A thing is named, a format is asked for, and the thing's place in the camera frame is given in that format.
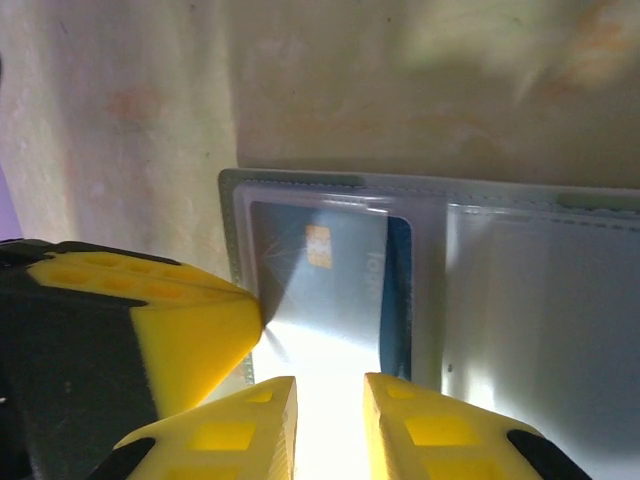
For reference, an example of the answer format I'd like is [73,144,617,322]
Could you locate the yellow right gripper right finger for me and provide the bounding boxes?
[364,373,594,480]

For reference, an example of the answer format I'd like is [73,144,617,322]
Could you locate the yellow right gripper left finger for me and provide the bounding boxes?
[89,375,299,480]

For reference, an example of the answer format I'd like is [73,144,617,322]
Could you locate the blue credit card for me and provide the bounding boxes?
[249,199,414,384]

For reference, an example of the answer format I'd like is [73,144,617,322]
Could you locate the grey-green card holder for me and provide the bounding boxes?
[218,167,640,480]

